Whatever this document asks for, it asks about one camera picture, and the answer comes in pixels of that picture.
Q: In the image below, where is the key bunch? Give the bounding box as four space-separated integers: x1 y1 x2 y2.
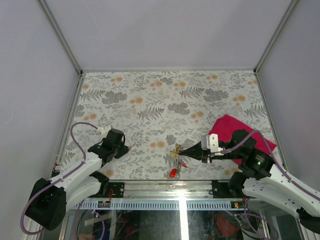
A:
169 143 187 178

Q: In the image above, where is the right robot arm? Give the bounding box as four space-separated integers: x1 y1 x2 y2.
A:
179 129 320 234

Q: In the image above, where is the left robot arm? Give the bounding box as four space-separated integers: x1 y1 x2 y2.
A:
22 128 129 231

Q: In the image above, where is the pink cloth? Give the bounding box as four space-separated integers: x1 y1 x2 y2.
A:
208 114 270 154

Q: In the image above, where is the floral table mat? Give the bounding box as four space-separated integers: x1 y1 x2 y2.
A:
59 70 276 180

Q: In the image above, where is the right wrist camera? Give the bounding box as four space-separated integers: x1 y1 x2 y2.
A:
200 133 231 156

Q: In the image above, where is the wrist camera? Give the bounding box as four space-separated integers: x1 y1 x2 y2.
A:
97 125 112 137
200 133 231 156

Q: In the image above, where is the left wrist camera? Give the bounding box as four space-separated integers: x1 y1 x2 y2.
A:
97 125 112 137

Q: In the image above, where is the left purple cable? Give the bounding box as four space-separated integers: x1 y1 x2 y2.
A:
20 122 101 235

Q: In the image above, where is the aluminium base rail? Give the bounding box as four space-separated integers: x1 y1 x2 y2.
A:
80 180 245 211

